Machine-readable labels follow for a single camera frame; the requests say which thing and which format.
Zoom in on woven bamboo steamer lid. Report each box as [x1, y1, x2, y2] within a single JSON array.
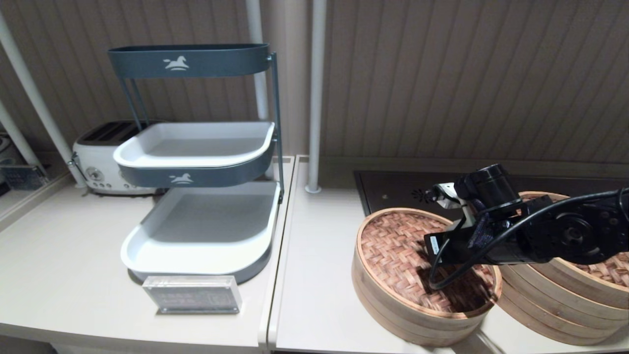
[[354, 207, 502, 327], [521, 191, 629, 308]]

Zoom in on bamboo steamer basket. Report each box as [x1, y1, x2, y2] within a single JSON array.
[[496, 290, 629, 346], [350, 261, 487, 347], [499, 265, 629, 329]]

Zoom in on black glass induction cooktop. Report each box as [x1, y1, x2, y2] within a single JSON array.
[[353, 171, 629, 232]]

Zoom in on white metal pole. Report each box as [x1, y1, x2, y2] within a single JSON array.
[[0, 101, 47, 175], [0, 9, 89, 190], [245, 0, 276, 181], [305, 0, 328, 195]]

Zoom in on clear acrylic sign holder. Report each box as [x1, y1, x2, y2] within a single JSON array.
[[0, 165, 48, 191], [143, 275, 243, 315]]

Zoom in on three-tier blue kitchen rack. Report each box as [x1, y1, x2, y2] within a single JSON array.
[[107, 43, 286, 286]]

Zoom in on white retro toaster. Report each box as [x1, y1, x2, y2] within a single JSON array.
[[69, 120, 165, 196]]

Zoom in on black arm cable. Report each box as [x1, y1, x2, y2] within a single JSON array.
[[428, 189, 629, 291]]

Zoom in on wrist camera on white bracket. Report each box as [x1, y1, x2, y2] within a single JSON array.
[[426, 182, 468, 211]]

